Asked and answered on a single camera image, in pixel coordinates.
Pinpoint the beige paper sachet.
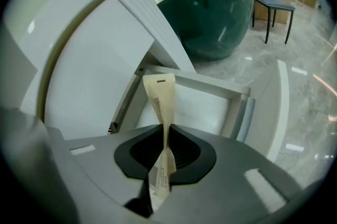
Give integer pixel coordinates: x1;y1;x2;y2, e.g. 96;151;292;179
142;73;177;197

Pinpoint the white vanity washbasin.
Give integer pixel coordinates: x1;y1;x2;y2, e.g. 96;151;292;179
0;0;197;139

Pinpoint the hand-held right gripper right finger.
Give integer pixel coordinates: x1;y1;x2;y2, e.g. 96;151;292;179
152;124;304;224

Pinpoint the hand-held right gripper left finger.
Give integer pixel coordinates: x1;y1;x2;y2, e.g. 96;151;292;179
64;124;166;207

